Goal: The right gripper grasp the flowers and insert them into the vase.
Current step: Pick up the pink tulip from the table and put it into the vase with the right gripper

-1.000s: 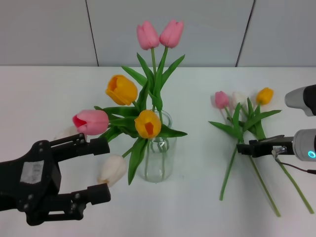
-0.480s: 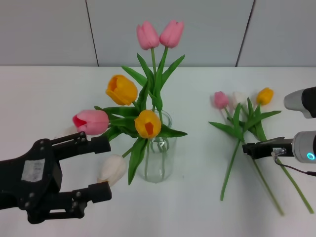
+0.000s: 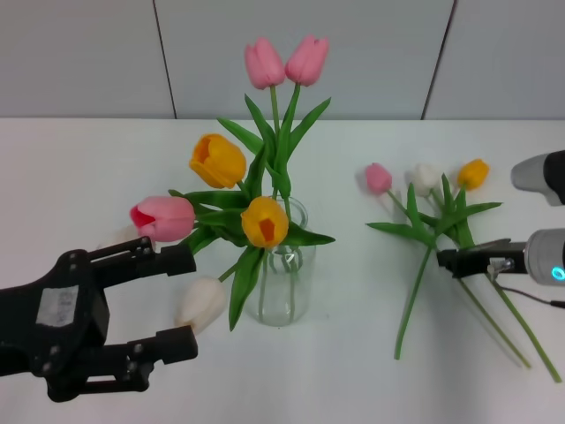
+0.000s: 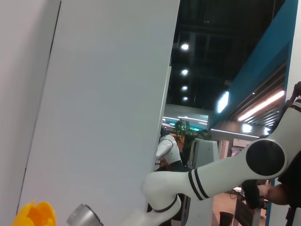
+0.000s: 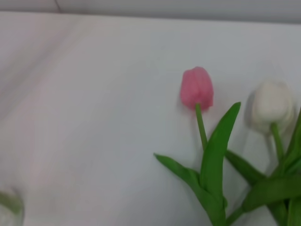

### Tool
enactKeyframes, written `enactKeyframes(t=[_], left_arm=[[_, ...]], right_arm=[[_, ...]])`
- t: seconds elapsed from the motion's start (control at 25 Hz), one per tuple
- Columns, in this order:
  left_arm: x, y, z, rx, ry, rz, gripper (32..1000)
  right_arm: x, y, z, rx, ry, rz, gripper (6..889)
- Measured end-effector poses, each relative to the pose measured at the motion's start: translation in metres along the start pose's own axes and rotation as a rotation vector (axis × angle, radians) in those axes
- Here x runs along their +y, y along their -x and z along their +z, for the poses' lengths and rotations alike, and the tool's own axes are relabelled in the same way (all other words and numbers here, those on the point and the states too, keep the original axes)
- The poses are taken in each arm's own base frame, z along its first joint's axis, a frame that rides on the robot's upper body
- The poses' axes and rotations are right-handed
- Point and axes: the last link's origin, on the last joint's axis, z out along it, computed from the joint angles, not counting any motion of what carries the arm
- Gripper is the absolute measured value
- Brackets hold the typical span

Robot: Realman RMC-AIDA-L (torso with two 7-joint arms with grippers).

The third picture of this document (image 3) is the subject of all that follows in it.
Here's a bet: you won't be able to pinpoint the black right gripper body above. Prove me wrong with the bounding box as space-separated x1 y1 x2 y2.
461 241 529 280

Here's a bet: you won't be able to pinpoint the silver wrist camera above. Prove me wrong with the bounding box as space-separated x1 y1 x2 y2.
510 149 565 208

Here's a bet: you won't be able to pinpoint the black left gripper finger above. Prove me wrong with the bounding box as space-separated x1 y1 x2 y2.
87 236 198 277
82 325 200 398

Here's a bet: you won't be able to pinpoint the large orange tulip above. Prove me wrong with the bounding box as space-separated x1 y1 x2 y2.
188 132 275 248

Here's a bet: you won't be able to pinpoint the pink tulip with red inside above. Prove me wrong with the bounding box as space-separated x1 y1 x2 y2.
129 189 248 243

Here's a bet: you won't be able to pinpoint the thin black cable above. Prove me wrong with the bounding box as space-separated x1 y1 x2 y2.
496 282 565 308

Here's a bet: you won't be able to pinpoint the clear glass vase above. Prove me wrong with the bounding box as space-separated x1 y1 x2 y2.
254 196 318 328

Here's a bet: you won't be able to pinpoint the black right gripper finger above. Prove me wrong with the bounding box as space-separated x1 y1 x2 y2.
467 238 513 254
436 248 463 280

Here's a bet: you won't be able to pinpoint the small pink tulip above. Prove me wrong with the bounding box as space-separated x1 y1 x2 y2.
365 162 532 369

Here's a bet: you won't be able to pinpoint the small metal ring clip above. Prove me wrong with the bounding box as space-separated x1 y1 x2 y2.
486 257 514 280

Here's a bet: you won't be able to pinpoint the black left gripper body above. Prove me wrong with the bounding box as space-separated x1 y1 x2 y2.
0 249 110 404

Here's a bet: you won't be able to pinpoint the tall pink tulip, pointed petals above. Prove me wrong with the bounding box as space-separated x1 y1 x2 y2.
264 34 332 319

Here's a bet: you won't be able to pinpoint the tall pink tulip, closed bud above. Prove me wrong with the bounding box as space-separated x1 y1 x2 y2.
244 36 295 319

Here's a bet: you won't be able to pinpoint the orange tulip with open centre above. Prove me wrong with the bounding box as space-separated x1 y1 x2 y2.
227 196 336 333

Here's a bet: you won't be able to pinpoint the small white tulip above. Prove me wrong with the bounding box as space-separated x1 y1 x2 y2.
412 163 562 383

